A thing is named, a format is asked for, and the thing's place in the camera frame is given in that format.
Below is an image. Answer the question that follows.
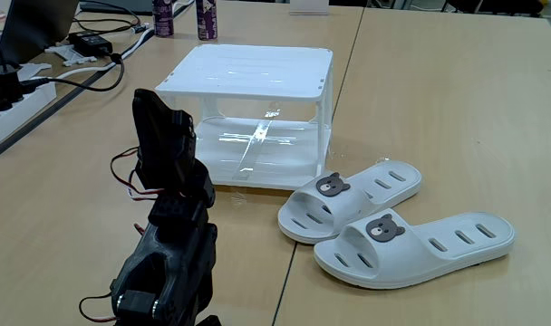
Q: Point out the white bear slipper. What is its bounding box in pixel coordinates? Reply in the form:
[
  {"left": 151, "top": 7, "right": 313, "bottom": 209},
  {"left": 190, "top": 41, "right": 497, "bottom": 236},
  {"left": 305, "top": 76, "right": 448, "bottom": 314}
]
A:
[
  {"left": 277, "top": 160, "right": 423, "bottom": 245},
  {"left": 314, "top": 208, "right": 516, "bottom": 290}
]

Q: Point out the white open shelf box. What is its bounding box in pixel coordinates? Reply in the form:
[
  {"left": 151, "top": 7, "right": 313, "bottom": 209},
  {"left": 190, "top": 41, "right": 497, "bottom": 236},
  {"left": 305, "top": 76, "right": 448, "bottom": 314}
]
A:
[{"left": 154, "top": 43, "right": 334, "bottom": 191}]

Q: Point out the black power adapter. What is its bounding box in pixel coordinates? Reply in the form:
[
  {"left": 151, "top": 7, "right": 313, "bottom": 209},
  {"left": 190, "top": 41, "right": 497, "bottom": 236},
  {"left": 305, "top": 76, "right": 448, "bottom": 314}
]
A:
[{"left": 68, "top": 30, "right": 114, "bottom": 58}]

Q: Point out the white printed part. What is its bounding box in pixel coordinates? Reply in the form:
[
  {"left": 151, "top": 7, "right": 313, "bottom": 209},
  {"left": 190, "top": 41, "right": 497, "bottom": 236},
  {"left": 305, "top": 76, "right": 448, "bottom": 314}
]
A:
[
  {"left": 43, "top": 43, "right": 98, "bottom": 68},
  {"left": 14, "top": 62, "right": 53, "bottom": 82}
]

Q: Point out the purple drink can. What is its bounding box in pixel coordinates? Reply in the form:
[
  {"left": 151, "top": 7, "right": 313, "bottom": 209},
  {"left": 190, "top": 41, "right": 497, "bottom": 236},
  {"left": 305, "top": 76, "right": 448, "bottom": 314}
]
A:
[
  {"left": 195, "top": 0, "right": 218, "bottom": 42},
  {"left": 151, "top": 0, "right": 175, "bottom": 38}
]

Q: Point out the white power strip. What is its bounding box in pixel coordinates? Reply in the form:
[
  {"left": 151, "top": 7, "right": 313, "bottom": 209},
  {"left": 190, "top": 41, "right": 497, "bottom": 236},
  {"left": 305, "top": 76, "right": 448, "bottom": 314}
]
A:
[{"left": 0, "top": 81, "right": 58, "bottom": 155}]

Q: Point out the dark laptop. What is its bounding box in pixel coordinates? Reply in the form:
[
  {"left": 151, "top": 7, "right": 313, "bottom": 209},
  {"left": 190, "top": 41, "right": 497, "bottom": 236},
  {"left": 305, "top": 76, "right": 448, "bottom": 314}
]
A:
[{"left": 0, "top": 0, "right": 81, "bottom": 67}]

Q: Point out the black power plug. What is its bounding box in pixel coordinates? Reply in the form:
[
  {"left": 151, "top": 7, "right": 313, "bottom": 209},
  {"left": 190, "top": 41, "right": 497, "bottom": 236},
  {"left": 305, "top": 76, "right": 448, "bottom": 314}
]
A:
[{"left": 0, "top": 62, "right": 24, "bottom": 110}]

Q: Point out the white stand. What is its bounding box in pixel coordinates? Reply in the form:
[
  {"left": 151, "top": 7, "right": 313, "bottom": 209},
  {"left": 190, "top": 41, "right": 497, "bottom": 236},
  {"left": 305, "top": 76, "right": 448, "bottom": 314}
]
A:
[{"left": 288, "top": 0, "right": 330, "bottom": 16}]

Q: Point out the black chair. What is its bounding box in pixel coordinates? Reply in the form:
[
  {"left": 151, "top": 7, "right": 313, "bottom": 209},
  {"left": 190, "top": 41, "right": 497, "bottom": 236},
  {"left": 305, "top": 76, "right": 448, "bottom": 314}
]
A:
[{"left": 441, "top": 0, "right": 545, "bottom": 17}]

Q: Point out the black power cable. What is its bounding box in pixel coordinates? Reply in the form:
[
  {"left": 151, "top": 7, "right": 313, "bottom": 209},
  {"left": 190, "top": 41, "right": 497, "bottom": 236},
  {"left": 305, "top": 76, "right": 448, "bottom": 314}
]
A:
[{"left": 19, "top": 53, "right": 126, "bottom": 93}]

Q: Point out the white cable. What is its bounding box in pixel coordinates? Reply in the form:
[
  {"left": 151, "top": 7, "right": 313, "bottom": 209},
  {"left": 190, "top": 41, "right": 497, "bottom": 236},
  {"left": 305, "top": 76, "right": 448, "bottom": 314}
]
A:
[{"left": 53, "top": 27, "right": 156, "bottom": 81}]

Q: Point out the black cable loop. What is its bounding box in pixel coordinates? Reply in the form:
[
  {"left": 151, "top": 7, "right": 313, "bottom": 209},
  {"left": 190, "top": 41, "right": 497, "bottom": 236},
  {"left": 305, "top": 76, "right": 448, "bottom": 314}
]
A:
[{"left": 73, "top": 0, "right": 143, "bottom": 35}]

